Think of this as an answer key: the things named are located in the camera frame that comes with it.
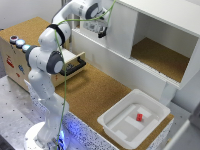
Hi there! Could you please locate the green button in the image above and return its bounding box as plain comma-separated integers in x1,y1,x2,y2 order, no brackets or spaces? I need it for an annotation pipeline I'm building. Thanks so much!
21,43,33,54

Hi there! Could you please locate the blue button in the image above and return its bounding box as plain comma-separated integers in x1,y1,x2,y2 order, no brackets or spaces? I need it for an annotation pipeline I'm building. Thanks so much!
15,38,27,49

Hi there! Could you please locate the wooden drawer box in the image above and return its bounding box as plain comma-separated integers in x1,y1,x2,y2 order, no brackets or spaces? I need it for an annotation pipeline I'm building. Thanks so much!
0,16,73,93

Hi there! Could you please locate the white plastic box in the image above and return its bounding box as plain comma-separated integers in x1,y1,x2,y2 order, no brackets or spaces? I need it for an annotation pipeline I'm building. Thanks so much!
96,88,172,150

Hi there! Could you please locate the white sliding door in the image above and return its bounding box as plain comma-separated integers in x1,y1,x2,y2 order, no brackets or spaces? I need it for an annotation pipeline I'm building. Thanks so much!
72,0,140,60

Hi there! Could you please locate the green cable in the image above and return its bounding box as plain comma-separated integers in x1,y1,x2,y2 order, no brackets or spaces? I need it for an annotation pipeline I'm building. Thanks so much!
53,0,118,150

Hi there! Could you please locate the black drawer handle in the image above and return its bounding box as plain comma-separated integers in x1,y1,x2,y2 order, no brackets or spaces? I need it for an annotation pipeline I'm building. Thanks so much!
59,55,87,77

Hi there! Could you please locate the black door handle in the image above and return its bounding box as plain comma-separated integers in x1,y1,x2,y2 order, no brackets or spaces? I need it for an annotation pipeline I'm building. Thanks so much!
98,27,109,39

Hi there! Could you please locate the white cabinet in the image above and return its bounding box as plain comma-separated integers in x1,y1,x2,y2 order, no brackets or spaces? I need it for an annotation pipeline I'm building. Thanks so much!
71,0,200,108

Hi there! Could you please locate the wooden drawer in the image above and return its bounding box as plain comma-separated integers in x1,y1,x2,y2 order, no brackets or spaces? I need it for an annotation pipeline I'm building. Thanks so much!
53,49,87,88

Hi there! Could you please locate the pink block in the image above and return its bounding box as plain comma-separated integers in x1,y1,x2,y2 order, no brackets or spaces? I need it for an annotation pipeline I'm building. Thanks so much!
135,113,144,122

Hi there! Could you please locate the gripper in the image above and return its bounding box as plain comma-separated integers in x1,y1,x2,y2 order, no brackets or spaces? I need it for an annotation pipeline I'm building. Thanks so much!
82,17,113,35

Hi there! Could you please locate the red button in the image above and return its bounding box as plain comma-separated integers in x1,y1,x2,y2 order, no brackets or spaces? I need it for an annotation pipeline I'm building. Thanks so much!
9,34,20,45

